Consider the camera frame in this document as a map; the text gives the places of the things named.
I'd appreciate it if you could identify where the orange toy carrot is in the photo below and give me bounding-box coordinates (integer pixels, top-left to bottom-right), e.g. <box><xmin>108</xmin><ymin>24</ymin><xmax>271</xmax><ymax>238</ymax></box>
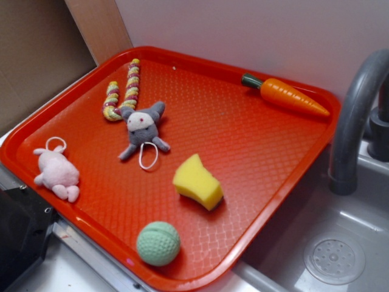
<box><xmin>241</xmin><ymin>73</ymin><xmax>330</xmax><ymax>117</ymax></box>

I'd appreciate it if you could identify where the grey toy sink basin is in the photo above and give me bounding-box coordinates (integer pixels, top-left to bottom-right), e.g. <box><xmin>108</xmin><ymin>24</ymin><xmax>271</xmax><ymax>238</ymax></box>
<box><xmin>233</xmin><ymin>142</ymin><xmax>389</xmax><ymax>292</ymax></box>

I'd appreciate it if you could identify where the brown cardboard panel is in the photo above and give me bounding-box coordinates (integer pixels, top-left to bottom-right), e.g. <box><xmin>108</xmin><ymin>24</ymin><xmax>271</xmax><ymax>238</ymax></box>
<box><xmin>1</xmin><ymin>1</ymin><xmax>96</xmax><ymax>134</ymax></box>

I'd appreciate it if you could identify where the yellow sponge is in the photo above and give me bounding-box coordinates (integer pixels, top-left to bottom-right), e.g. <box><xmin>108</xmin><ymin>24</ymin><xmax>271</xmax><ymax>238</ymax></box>
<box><xmin>173</xmin><ymin>154</ymin><xmax>224</xmax><ymax>211</ymax></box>

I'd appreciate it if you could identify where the multicolored twisted rope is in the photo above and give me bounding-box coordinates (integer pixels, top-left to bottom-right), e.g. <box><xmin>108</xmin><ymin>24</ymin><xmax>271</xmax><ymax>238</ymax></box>
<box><xmin>102</xmin><ymin>58</ymin><xmax>141</xmax><ymax>122</ymax></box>

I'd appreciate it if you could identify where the red plastic tray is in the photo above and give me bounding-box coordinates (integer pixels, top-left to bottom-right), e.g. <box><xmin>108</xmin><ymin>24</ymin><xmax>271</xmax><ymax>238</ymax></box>
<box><xmin>1</xmin><ymin>47</ymin><xmax>340</xmax><ymax>291</ymax></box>

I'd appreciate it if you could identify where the green dimpled ball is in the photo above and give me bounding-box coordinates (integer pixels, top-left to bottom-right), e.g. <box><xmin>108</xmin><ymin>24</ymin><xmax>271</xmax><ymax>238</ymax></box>
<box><xmin>136</xmin><ymin>221</ymin><xmax>181</xmax><ymax>267</ymax></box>

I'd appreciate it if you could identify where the grey plush bunny toy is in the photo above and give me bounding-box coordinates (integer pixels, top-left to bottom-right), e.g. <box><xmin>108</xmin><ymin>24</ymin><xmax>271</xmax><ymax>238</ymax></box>
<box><xmin>119</xmin><ymin>101</ymin><xmax>170</xmax><ymax>170</ymax></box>

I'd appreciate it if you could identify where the pink plush bunny toy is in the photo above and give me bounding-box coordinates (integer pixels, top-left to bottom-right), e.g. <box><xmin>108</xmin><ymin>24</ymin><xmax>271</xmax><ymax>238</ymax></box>
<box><xmin>33</xmin><ymin>136</ymin><xmax>80</xmax><ymax>203</ymax></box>

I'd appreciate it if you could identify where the grey toy faucet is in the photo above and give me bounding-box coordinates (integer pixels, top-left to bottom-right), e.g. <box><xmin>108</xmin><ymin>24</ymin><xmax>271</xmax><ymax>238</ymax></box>
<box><xmin>328</xmin><ymin>49</ymin><xmax>388</xmax><ymax>195</ymax></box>

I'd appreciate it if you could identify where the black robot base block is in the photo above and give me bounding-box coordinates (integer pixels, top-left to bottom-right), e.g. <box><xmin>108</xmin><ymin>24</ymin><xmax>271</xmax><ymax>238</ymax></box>
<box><xmin>1</xmin><ymin>185</ymin><xmax>57</xmax><ymax>291</ymax></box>

